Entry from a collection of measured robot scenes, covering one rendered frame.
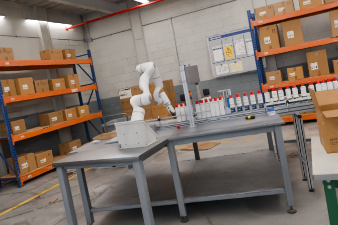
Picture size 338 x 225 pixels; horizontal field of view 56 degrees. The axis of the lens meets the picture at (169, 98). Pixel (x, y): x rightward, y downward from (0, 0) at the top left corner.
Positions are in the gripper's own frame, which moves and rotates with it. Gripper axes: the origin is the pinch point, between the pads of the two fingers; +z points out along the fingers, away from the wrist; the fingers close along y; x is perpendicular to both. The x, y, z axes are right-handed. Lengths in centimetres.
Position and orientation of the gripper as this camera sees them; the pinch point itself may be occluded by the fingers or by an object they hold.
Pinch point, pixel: (174, 117)
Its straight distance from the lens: 362.5
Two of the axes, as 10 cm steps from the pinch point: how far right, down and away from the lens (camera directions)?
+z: 5.0, 8.7, -0.2
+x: -8.4, 4.9, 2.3
